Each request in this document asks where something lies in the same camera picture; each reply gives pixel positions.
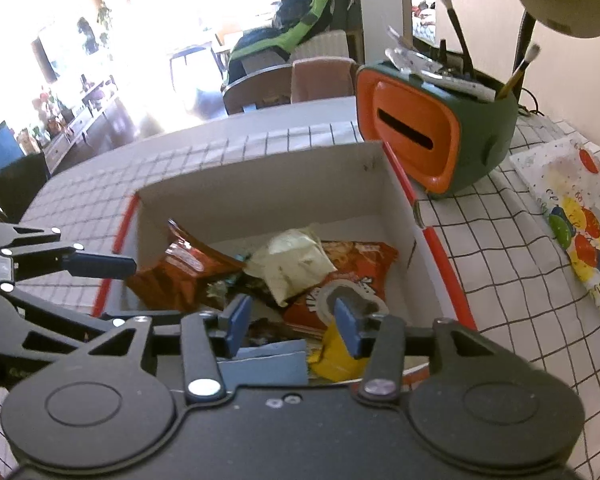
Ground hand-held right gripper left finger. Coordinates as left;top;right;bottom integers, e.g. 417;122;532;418
45;294;253;403

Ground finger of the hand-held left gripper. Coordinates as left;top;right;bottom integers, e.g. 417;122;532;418
0;287;181;357
0;222;137;281

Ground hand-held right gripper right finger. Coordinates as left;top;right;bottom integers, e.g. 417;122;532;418
334;296;536;403

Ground silver brown chocolate bar wrapper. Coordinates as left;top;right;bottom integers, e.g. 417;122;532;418
247;316;327;349

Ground grey snack packet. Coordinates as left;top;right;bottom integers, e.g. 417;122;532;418
215;339;309;387

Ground red orange snack packet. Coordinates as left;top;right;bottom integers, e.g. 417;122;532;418
282;239;401;337

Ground dark red chip packet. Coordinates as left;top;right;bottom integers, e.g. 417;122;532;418
125;219;247;314

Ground pale yellow snack packet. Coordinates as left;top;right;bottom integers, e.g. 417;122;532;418
244;228;339;308

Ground orange cardboard box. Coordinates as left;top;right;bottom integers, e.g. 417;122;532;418
92;141;479;395

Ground black garment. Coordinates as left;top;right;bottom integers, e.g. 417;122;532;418
0;152;51;211

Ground white television cabinet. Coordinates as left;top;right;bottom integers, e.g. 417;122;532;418
42;82;122;172

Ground blue cabinet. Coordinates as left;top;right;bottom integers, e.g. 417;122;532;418
0;121;27;177

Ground white checked tablecloth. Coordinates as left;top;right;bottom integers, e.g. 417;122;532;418
0;95;600;480

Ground red flower arrangement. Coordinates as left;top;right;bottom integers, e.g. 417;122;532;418
31;86;64;132

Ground television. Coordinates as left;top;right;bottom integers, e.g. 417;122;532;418
30;35;62;87

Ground orange green tissue box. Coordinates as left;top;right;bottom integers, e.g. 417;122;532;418
355;60;520;197

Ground coffee table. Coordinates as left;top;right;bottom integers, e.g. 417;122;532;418
169;44;227;92

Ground brown wooden dining chair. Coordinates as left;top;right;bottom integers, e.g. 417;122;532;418
222;57;359;116

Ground tall potted plant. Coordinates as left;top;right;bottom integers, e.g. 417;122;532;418
77;2;114;54

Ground tan cloth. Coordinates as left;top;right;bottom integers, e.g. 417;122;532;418
291;57;357;106

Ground balloon print paper pack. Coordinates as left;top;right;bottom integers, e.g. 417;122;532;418
509;137;600;352

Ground sofa with crochet cover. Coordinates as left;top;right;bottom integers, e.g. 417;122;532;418
291;29;352;62

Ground black green jacket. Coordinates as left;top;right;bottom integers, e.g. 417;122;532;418
227;0;352;79

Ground bed with pink bedding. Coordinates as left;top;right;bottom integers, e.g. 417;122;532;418
411;2;442;44

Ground grey desk lamp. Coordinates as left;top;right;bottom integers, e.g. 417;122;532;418
511;0;600;92

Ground yellow handled brush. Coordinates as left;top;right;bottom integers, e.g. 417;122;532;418
495;42;542;102

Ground black handled brush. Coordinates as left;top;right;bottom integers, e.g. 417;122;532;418
436;0;477;79

